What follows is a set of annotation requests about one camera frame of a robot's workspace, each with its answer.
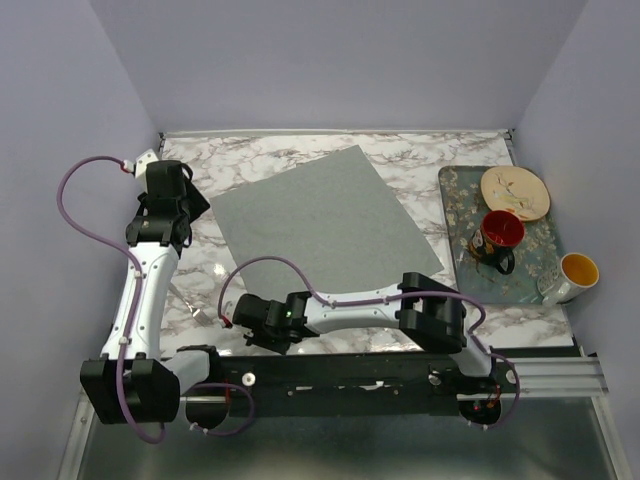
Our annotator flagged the aluminium frame rail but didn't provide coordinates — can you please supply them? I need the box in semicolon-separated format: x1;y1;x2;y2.
513;357;609;398

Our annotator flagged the black mounting base bar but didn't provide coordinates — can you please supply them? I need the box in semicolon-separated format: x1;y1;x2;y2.
186;351;516;427

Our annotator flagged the silver fork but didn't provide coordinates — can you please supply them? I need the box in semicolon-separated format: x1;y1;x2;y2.
169;283;213;327

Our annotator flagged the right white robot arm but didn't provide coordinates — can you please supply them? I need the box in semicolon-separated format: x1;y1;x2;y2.
232;272;497;392

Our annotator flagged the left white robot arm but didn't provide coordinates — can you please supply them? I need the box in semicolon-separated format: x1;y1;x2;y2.
80;152;222;424

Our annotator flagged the black mug red inside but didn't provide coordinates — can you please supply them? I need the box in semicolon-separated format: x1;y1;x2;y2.
468;210;525;275

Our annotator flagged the beige floral plate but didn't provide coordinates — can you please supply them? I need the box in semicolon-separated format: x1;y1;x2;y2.
480;166;551;222

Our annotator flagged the grey cloth napkin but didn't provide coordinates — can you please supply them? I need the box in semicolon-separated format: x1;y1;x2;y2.
211;146;443;300

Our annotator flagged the white mug yellow inside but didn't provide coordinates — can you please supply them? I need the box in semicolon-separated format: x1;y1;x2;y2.
536;253;600;306

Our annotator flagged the floral blue tray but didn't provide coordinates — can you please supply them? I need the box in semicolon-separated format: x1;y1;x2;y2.
438;166;564;306

